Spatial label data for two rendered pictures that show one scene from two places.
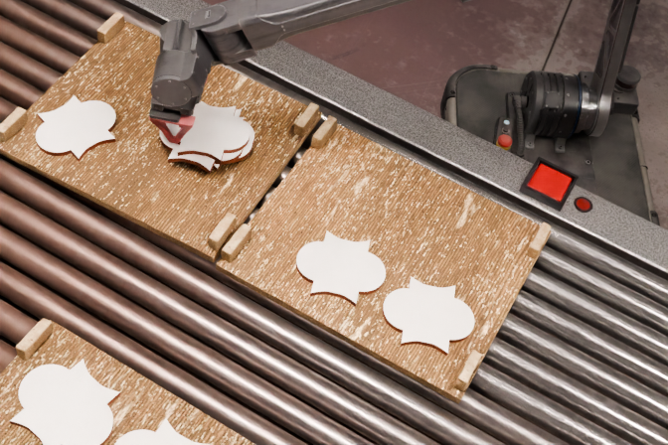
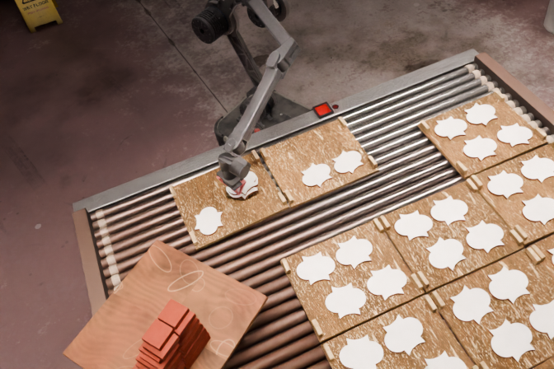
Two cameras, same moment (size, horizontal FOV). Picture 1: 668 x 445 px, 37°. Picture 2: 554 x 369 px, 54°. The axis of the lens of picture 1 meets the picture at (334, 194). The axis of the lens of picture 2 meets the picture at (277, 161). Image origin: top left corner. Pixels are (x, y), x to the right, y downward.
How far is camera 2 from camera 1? 111 cm
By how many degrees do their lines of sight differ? 23
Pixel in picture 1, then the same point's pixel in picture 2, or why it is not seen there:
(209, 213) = (270, 199)
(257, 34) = (246, 136)
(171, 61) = (236, 164)
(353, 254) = (314, 169)
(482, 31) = (192, 115)
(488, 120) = not seen: hidden behind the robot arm
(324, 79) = not seen: hidden behind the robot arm
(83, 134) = (213, 220)
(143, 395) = (325, 246)
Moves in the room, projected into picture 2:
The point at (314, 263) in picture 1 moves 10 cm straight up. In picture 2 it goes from (310, 180) to (308, 165)
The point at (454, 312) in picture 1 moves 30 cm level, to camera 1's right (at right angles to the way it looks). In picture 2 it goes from (351, 155) to (394, 116)
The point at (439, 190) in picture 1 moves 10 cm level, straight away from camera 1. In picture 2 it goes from (306, 137) to (293, 125)
